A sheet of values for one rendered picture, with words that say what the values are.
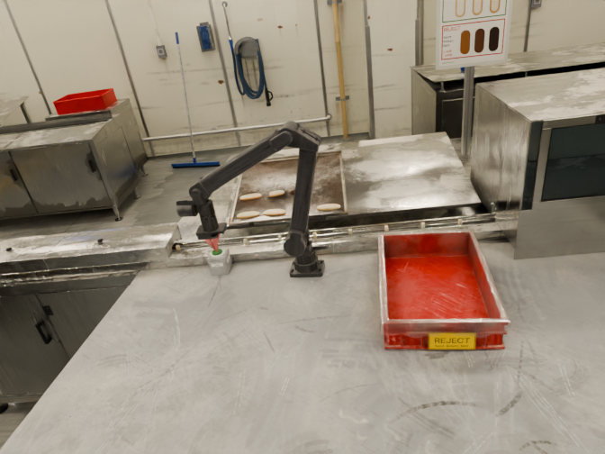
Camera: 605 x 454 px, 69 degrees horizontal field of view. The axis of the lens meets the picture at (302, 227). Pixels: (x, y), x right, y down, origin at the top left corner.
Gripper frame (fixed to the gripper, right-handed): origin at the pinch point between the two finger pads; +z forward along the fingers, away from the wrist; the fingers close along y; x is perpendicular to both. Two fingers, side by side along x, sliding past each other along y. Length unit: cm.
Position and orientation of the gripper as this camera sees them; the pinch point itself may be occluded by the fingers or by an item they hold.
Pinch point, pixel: (216, 249)
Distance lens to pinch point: 167.8
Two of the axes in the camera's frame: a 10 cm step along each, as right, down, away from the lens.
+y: 9.9, -1.0, -1.0
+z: 1.3, 8.7, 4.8
